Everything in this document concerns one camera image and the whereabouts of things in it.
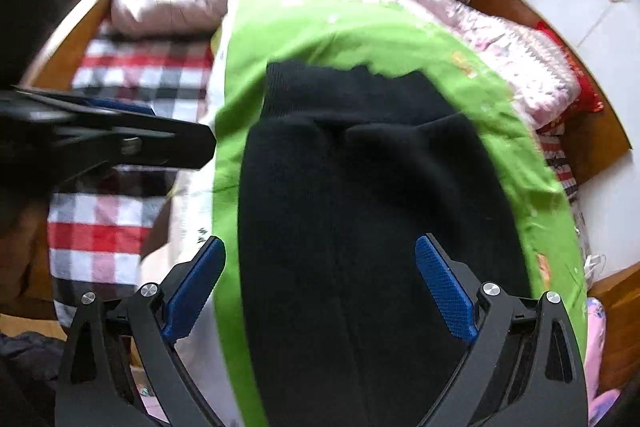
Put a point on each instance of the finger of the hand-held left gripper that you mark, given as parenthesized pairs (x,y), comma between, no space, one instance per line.
(115,105)
(170,142)

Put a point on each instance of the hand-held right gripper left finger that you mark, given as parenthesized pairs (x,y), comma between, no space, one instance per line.
(192,292)

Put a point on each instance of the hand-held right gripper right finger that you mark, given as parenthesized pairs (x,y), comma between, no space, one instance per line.
(445,292)

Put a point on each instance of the black pants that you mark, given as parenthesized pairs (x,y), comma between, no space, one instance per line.
(375,232)

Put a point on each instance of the red checkered bed sheet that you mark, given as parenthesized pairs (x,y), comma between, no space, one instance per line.
(125,67)

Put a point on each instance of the wooden bed footboard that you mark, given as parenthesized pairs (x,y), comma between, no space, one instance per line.
(65,42)

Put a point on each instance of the pink bed sheet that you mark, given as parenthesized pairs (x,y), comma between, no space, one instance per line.
(595,347)

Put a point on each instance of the dark cloth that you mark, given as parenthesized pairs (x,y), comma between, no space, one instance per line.
(25,357)

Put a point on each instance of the green printed cloth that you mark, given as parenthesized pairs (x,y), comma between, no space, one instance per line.
(325,37)

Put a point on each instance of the red floral pillow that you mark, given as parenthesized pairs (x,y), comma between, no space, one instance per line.
(587,97)

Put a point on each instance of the small wooden headboard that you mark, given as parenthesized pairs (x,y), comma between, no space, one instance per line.
(500,2)

